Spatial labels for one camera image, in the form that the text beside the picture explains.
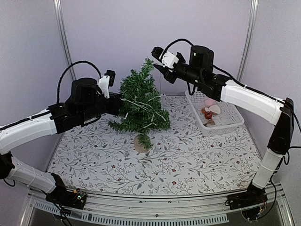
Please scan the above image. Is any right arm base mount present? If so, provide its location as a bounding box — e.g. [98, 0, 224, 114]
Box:
[224, 190, 268, 221]

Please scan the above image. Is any clear led light string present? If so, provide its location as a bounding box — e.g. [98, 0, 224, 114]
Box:
[122, 93, 171, 129]

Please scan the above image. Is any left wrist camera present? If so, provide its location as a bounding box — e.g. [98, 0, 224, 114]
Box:
[105, 70, 116, 87]

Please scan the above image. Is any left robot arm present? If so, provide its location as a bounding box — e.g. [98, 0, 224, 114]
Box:
[0, 70, 122, 204]

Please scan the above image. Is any front aluminium rail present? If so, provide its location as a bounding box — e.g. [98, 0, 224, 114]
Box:
[20, 183, 297, 226]

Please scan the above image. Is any red ball ornament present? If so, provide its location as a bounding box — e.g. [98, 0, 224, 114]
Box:
[204, 112, 213, 120]

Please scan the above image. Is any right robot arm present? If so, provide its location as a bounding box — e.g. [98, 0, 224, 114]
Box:
[151, 44, 299, 210]

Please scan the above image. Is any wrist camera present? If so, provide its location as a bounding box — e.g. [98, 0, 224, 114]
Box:
[105, 70, 116, 87]
[151, 47, 164, 62]

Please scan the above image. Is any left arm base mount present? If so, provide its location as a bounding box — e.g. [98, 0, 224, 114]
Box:
[46, 187, 87, 210]

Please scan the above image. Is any aluminium frame post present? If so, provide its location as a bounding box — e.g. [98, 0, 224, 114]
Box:
[53, 0, 77, 81]
[237, 0, 259, 82]

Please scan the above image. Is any right aluminium frame post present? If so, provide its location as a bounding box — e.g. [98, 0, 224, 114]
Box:
[237, 0, 259, 82]

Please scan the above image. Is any white plastic basket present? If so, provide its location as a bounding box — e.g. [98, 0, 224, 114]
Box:
[185, 91, 244, 136]

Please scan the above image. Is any pink pompom ornament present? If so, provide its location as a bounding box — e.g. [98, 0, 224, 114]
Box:
[204, 98, 215, 107]

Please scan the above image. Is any left aluminium frame post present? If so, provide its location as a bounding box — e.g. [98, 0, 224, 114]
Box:
[53, 0, 77, 81]

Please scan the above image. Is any small green christmas tree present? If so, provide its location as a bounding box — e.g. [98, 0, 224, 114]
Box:
[108, 58, 171, 150]

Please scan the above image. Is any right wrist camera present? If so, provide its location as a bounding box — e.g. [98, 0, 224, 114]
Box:
[151, 47, 164, 62]

